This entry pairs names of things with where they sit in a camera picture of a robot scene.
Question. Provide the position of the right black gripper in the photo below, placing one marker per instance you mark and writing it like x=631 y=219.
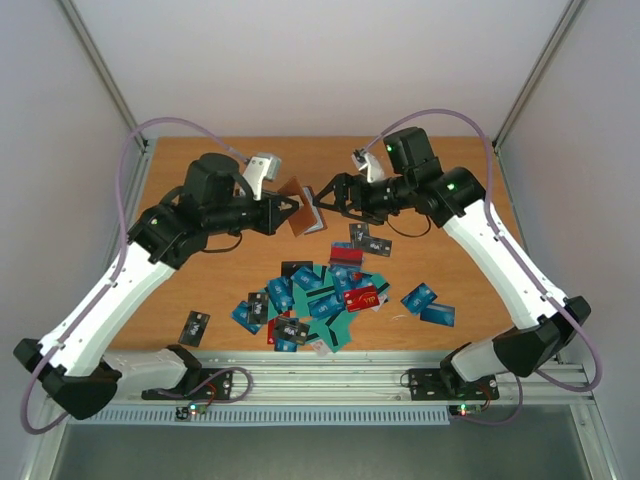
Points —
x=347 y=193

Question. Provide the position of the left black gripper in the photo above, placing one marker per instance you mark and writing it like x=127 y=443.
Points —
x=274 y=218

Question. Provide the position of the brown leather card holder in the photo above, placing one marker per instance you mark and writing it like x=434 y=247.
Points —
x=307 y=219

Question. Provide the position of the teal striped card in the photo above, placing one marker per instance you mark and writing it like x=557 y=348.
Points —
x=319 y=283

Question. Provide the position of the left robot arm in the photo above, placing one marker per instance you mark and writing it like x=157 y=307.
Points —
x=217 y=197

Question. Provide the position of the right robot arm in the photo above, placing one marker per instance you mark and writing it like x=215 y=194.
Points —
x=544 y=318

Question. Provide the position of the black card top upper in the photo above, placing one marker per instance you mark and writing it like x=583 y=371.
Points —
x=357 y=232

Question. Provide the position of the black plain card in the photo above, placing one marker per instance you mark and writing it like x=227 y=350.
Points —
x=289 y=268

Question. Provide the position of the dark red card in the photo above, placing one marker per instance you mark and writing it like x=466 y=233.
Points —
x=344 y=256

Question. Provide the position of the black VIP card top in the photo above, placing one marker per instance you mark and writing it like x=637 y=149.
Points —
x=374 y=245

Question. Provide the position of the black vip card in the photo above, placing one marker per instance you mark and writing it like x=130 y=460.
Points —
x=374 y=245
x=291 y=330
x=258 y=305
x=194 y=328

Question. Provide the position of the blue card pile centre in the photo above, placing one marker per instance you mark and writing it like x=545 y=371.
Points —
x=281 y=294

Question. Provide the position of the red gold VIP card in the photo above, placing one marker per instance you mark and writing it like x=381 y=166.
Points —
x=361 y=299

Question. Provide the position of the blue card left edge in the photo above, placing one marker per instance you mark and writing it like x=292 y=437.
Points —
x=240 y=316

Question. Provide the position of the black VIP card bottom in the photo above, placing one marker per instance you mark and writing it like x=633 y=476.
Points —
x=291 y=330

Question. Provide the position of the teal card pile bottom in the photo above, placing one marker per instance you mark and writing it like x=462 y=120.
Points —
x=334 y=337

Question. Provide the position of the blue card right upper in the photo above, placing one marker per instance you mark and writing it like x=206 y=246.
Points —
x=418 y=299

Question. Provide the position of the black VIP card far left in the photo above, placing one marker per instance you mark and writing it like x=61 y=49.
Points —
x=194 y=328

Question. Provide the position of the blue card far right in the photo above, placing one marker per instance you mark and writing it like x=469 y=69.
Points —
x=438 y=314

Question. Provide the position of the left controller board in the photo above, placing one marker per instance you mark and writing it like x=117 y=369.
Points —
x=192 y=412

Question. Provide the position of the controller board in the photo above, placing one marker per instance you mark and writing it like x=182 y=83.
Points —
x=192 y=412
x=465 y=409

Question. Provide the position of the right controller board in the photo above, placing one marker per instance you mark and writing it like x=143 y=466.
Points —
x=465 y=409

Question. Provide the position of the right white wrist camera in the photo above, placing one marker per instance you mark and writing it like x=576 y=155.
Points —
x=368 y=166

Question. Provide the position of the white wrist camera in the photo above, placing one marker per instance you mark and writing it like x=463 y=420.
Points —
x=261 y=167
x=368 y=166

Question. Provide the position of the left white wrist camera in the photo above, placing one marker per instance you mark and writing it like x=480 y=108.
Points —
x=261 y=167

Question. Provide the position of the aluminium frame rails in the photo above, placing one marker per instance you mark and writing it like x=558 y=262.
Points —
x=372 y=378

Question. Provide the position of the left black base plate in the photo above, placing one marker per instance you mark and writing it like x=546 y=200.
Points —
x=220 y=384

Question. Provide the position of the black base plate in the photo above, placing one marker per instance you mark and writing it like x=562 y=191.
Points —
x=428 y=384
x=220 y=384

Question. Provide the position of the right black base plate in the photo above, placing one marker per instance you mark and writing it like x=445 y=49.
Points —
x=428 y=384

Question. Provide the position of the grey slotted cable duct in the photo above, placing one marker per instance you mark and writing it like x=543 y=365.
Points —
x=271 y=416

